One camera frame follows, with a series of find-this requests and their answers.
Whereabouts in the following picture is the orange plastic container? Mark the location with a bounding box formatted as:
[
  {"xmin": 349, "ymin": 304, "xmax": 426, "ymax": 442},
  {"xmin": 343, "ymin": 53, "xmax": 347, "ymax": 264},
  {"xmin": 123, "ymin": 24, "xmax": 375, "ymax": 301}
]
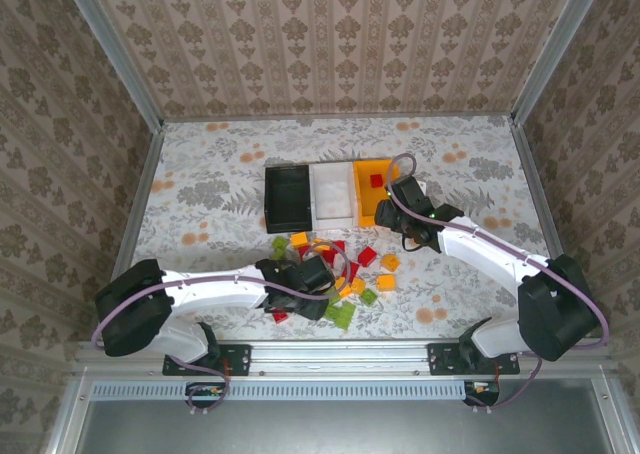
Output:
[{"xmin": 352, "ymin": 157, "xmax": 403, "ymax": 228}]

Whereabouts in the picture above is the white plastic container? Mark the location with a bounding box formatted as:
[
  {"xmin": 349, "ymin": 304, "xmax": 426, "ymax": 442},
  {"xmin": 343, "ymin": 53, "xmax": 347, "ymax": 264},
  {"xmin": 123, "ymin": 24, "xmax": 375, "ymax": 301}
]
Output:
[{"xmin": 308, "ymin": 161, "xmax": 357, "ymax": 230}]

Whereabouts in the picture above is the black plastic container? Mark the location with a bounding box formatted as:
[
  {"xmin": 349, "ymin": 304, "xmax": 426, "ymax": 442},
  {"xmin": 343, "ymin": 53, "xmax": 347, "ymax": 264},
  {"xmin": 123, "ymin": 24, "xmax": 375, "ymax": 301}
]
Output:
[{"xmin": 263, "ymin": 163, "xmax": 315, "ymax": 235}]

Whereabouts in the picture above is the grey metal panel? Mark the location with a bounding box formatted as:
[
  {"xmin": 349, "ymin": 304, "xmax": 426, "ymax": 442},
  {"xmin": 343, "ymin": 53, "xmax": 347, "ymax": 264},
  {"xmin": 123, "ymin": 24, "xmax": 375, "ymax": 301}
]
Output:
[{"xmin": 79, "ymin": 398, "xmax": 616, "ymax": 454}]

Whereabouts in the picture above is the black connector box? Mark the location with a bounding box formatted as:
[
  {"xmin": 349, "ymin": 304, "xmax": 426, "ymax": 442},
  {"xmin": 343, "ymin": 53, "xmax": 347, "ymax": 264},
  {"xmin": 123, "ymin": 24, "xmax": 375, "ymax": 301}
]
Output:
[
  {"xmin": 185, "ymin": 381, "xmax": 230, "ymax": 409},
  {"xmin": 463, "ymin": 381, "xmax": 501, "ymax": 408}
]

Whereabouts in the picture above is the floral patterned table covering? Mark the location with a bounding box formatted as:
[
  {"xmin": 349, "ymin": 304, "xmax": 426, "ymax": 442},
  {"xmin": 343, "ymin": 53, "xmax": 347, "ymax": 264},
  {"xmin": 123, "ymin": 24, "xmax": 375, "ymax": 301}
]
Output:
[{"xmin": 107, "ymin": 116, "xmax": 586, "ymax": 340}]

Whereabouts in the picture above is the wide aluminium base rail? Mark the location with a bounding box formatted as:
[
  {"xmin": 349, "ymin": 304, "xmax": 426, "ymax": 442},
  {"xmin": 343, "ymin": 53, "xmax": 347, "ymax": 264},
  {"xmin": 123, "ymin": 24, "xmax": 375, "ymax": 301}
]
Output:
[{"xmin": 74, "ymin": 340, "xmax": 614, "ymax": 378}]

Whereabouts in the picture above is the grey slotted cable duct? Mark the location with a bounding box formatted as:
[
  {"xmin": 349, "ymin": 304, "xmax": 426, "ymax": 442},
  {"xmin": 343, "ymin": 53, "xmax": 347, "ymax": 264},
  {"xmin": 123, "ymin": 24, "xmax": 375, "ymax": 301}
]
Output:
[{"xmin": 91, "ymin": 379, "xmax": 475, "ymax": 402}]

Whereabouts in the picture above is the thin aluminium cross rail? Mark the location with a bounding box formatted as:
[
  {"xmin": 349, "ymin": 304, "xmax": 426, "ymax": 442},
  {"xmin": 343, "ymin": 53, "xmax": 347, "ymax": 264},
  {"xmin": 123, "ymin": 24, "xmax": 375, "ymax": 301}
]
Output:
[{"xmin": 160, "ymin": 111, "xmax": 519, "ymax": 124}]

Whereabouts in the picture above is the aluminium side rail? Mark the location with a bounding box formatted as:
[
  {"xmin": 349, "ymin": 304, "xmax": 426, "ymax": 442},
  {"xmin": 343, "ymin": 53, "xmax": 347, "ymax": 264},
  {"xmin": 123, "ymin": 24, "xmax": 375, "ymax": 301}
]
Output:
[
  {"xmin": 110, "ymin": 126, "xmax": 166, "ymax": 280},
  {"xmin": 509, "ymin": 121, "xmax": 567, "ymax": 265}
]

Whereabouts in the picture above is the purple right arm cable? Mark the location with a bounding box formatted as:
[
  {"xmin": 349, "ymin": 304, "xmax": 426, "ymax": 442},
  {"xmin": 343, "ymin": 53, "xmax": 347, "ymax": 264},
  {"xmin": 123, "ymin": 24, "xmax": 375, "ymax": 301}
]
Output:
[{"xmin": 386, "ymin": 152, "xmax": 611, "ymax": 417}]

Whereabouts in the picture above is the short aluminium frame post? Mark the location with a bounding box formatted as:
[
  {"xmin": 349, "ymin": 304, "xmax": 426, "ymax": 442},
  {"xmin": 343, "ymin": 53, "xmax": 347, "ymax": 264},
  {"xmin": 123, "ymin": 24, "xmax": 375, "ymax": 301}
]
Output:
[
  {"xmin": 47, "ymin": 368, "xmax": 94, "ymax": 454},
  {"xmin": 592, "ymin": 376, "xmax": 640, "ymax": 454}
]

